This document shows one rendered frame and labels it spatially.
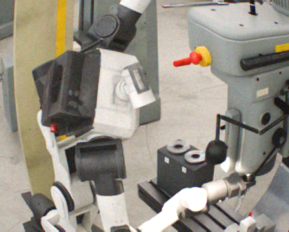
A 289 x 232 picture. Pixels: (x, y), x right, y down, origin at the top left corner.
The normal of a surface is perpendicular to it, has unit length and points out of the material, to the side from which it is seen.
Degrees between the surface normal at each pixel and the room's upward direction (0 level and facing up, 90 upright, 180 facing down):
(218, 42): 90
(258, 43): 90
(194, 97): 0
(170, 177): 90
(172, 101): 0
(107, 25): 61
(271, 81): 90
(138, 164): 0
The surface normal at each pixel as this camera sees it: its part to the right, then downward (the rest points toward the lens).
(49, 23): 0.50, 0.42
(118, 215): 0.33, 0.14
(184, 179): -0.76, 0.33
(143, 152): -0.02, -0.87
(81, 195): 0.64, 0.22
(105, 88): 0.54, -0.16
